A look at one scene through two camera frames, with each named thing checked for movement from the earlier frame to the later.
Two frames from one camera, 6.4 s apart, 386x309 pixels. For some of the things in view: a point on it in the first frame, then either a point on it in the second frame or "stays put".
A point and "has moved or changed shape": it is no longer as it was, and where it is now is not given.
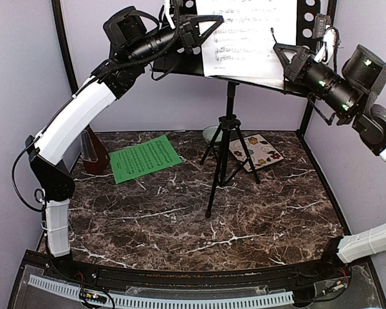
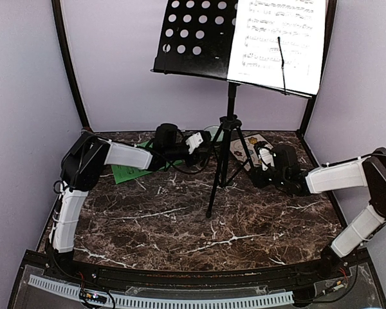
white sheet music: [242, 46] has moved or changed shape
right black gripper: [295, 69] -> [257, 178]
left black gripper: [190, 31] -> [197, 157]
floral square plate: [260, 152] stays put
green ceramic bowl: [209, 132] stays put
